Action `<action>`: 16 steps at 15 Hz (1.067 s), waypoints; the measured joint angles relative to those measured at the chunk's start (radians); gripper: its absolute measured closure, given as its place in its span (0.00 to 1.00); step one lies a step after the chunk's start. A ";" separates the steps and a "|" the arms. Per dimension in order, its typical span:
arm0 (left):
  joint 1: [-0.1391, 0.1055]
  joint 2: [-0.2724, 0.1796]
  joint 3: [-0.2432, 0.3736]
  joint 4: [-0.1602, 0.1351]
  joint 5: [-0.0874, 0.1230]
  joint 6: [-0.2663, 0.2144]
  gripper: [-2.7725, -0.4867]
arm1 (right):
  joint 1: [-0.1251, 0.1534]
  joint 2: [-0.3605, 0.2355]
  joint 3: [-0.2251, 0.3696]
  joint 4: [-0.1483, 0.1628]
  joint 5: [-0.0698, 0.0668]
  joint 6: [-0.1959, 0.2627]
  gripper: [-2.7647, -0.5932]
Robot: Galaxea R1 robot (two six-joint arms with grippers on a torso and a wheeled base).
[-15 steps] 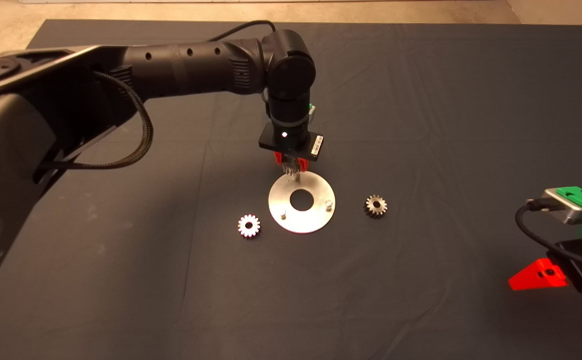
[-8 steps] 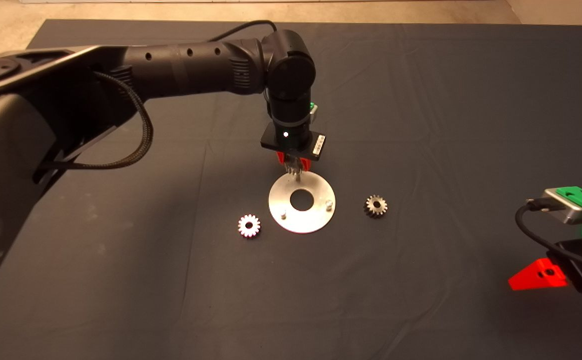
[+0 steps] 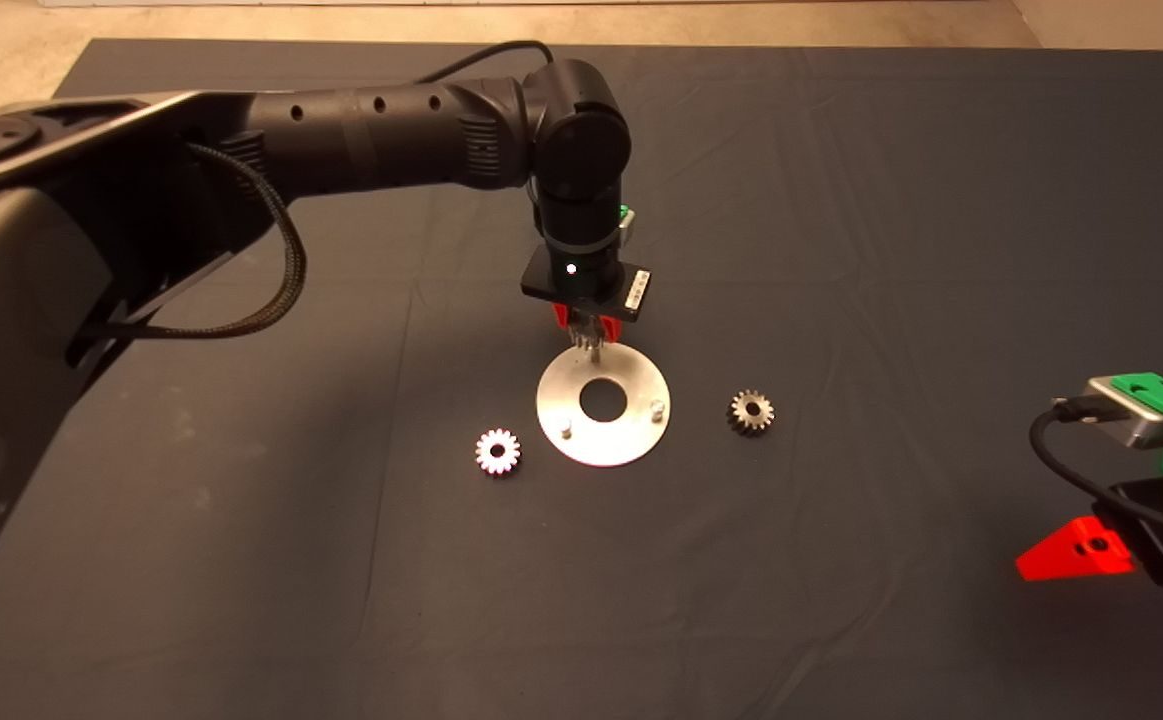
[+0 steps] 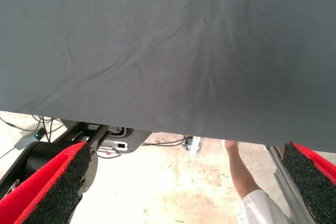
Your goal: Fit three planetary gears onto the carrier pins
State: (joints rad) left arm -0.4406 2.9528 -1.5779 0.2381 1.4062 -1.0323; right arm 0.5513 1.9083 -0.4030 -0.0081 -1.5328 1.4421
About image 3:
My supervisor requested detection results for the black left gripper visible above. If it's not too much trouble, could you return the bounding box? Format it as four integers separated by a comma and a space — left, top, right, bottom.
521, 245, 654, 341

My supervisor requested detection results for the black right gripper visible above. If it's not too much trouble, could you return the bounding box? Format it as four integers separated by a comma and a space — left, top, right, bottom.
1016, 473, 1163, 587

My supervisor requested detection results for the round metal carrier plate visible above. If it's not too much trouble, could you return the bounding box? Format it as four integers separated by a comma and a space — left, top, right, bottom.
536, 343, 672, 468

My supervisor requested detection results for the dark grey table cloth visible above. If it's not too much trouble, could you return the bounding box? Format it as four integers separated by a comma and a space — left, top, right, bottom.
0, 38, 1163, 720

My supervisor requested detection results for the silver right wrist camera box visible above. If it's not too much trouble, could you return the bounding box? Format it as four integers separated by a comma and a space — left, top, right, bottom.
1081, 375, 1163, 449

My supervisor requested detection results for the thin black left camera cable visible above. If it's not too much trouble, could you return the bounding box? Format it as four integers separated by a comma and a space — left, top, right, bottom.
416, 40, 554, 86

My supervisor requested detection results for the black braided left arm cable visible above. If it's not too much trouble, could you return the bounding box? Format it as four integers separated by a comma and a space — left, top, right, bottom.
66, 143, 307, 341

